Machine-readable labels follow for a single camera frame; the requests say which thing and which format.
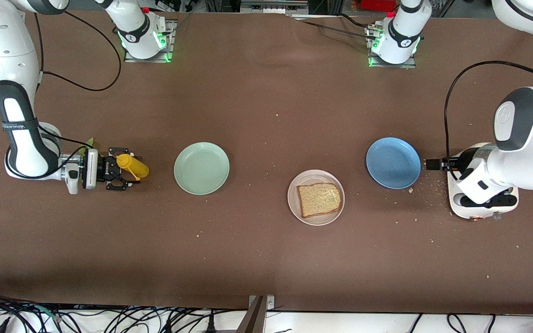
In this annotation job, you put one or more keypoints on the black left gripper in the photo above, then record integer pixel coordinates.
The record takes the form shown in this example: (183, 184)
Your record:
(452, 163)

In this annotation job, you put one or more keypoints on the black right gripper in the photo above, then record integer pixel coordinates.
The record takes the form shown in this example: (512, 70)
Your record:
(104, 168)

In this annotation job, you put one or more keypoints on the yellow mustard squeeze bottle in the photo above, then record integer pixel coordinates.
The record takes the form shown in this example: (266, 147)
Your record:
(137, 167)

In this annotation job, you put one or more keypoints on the green lettuce leaf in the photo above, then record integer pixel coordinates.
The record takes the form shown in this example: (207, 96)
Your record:
(89, 142)

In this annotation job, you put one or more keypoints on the brown toast bread slice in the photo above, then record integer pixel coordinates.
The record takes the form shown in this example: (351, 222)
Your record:
(319, 200)

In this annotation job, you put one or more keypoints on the beige round plate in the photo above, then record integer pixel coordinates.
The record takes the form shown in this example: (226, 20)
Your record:
(315, 178)

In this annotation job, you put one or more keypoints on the blue round plate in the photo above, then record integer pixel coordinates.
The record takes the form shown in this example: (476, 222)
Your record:
(393, 163)

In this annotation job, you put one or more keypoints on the green round plate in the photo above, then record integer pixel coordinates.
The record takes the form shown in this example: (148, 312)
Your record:
(201, 168)

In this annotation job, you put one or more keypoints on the white two-slot toaster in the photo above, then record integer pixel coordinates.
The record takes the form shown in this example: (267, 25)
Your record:
(488, 212)

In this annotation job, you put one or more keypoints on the red box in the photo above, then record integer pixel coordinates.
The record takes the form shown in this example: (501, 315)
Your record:
(377, 4)

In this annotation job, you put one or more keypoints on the grey metal equipment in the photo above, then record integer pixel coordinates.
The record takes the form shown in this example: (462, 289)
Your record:
(273, 5)

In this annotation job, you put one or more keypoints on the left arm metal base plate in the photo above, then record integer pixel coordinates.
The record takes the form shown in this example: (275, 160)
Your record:
(391, 65)

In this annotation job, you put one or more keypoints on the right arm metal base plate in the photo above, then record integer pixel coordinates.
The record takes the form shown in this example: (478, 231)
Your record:
(169, 34)

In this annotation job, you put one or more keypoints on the metal table clamp bracket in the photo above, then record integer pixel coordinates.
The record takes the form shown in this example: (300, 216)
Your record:
(270, 303)

